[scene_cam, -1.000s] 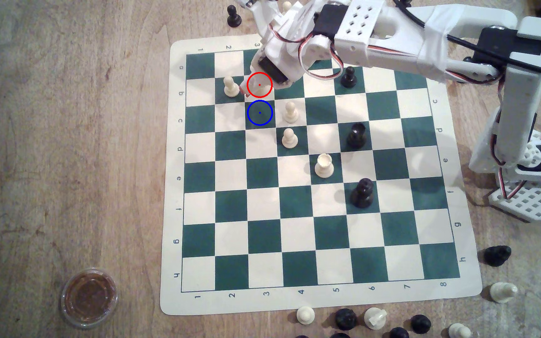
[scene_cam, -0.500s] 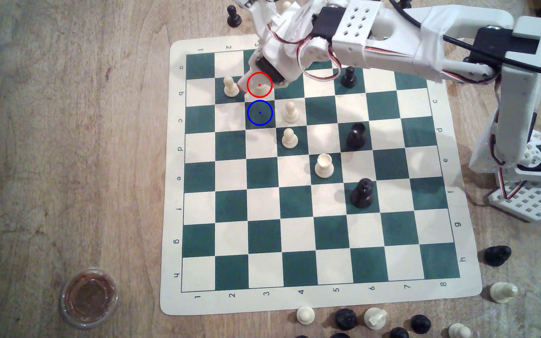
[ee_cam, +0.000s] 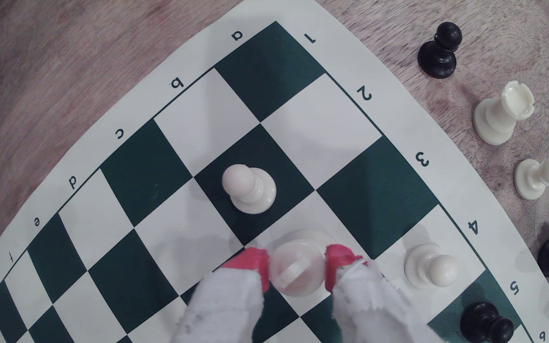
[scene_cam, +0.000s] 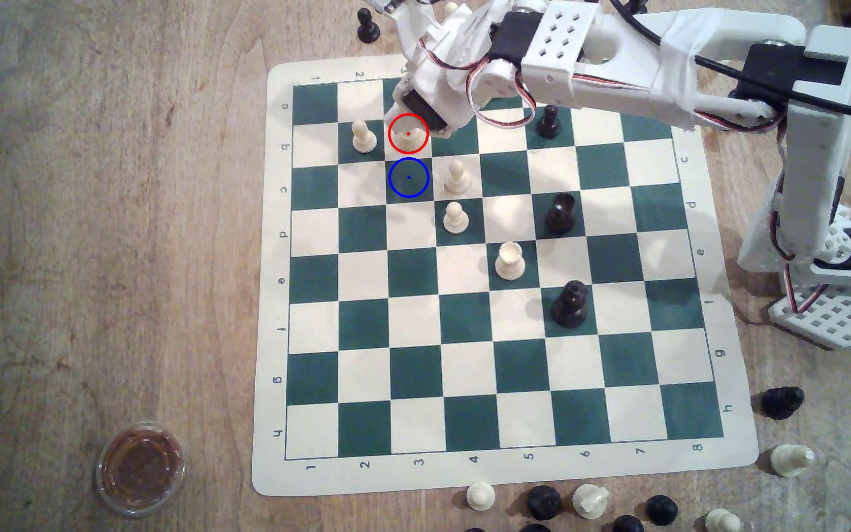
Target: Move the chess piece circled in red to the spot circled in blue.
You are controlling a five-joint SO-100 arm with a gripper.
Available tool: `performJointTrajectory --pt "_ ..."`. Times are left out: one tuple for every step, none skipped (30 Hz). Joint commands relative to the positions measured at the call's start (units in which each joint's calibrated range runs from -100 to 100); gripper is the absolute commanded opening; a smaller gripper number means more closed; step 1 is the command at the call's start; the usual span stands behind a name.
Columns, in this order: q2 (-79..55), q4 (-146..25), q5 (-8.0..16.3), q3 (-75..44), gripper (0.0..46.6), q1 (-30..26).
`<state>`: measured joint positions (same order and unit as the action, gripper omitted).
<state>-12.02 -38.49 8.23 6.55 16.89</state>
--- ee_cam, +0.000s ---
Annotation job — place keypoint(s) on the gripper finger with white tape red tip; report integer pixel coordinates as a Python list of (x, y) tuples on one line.
[(224, 305), (370, 305)]

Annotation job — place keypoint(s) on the white king chess piece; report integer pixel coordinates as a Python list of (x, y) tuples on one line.
[(298, 271)]

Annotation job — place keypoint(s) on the green and white chess mat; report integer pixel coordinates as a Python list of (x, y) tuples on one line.
[(198, 119)]

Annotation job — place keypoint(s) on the white pawn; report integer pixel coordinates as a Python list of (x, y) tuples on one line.
[(539, 176), (429, 267), (248, 188)]

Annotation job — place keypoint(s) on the white rook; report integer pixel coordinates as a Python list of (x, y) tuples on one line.
[(503, 112)]

